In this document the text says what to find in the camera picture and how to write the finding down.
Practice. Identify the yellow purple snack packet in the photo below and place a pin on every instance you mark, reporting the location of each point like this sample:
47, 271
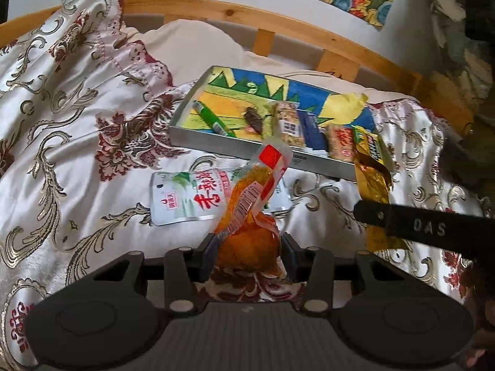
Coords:
371, 143

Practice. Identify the wooden bed frame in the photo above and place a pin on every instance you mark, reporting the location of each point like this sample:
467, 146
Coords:
270, 27

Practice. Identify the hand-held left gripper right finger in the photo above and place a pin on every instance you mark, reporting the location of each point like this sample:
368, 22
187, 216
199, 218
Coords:
289, 257

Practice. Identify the white pillow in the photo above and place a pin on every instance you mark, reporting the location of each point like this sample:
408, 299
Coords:
193, 42

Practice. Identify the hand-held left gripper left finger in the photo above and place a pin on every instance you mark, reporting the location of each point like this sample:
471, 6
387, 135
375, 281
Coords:
209, 257

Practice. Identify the patterned cloth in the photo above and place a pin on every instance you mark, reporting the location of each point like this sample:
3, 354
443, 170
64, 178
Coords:
460, 38

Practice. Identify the beige red-print snack packet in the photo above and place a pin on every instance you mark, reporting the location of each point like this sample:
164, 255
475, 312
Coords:
340, 143

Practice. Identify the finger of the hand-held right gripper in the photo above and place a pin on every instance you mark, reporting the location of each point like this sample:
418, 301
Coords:
381, 214

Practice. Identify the gold foil snack packet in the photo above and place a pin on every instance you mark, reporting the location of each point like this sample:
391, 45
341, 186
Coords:
371, 179

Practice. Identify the green tube snack packet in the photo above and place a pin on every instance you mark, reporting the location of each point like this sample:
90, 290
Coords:
210, 118

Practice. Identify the colourful shallow tray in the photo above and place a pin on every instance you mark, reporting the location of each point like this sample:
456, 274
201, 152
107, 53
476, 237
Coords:
216, 143

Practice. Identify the silver green snack packet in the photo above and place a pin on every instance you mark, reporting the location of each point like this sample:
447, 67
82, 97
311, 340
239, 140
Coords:
181, 197

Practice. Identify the dark blue snack packet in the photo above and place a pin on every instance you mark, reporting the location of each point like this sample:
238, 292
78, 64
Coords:
311, 133

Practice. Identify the clear grain bar packet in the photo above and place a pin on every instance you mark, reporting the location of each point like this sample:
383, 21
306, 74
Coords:
288, 123

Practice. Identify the dark brown snack piece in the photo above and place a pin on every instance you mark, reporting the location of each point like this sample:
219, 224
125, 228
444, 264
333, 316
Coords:
253, 118

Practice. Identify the orange snack packet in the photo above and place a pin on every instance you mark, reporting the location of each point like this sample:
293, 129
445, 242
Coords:
251, 239

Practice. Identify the painted paper tray liner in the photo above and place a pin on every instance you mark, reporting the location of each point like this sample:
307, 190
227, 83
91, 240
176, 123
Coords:
232, 96

